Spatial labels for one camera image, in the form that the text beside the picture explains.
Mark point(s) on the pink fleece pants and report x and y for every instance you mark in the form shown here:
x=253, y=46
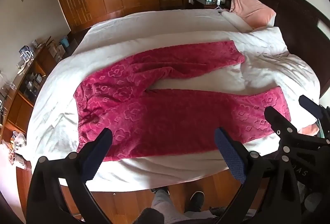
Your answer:
x=154, y=115

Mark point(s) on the glass kettle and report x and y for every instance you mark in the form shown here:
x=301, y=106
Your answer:
x=25, y=54

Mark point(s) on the teal box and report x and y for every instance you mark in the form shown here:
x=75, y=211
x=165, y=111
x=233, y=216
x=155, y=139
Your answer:
x=64, y=42

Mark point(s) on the pink pillow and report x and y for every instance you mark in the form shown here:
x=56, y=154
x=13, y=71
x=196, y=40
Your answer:
x=250, y=7

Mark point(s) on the person's left dark shoe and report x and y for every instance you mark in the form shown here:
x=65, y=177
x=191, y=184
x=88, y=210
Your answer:
x=158, y=190

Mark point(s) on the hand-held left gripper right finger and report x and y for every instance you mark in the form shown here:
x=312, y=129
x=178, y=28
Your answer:
x=230, y=154

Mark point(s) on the wooden shelf unit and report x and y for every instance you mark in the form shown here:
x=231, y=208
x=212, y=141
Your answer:
x=15, y=110

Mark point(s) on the person's left forearm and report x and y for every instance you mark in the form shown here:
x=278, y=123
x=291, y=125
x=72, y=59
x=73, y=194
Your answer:
x=152, y=217

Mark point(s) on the dark wooden headboard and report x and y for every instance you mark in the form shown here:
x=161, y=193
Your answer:
x=291, y=7

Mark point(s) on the person's grey trousers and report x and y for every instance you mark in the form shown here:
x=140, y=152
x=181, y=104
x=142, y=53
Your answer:
x=167, y=206

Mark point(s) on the white pillow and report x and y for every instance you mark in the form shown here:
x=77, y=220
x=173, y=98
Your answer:
x=234, y=20

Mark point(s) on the person's right dark shoe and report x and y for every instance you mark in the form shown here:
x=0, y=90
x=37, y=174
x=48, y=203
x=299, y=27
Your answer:
x=197, y=199

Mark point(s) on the person's dark shoe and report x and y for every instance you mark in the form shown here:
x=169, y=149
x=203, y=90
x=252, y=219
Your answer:
x=197, y=199
x=158, y=190

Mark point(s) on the pink cushion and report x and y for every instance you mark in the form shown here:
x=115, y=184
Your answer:
x=309, y=130

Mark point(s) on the bed with white duvet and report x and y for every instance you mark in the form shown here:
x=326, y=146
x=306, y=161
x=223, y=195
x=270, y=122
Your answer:
x=180, y=25

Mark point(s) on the dark wooden nightstand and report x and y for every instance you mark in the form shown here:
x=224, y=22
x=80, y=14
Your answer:
x=199, y=2

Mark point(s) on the clear plastic bags pile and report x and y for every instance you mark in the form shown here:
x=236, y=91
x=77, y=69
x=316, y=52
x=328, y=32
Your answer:
x=19, y=146

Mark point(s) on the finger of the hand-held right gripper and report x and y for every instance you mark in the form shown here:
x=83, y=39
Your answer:
x=309, y=103
x=277, y=121

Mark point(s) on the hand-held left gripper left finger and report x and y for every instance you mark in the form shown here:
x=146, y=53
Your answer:
x=96, y=157

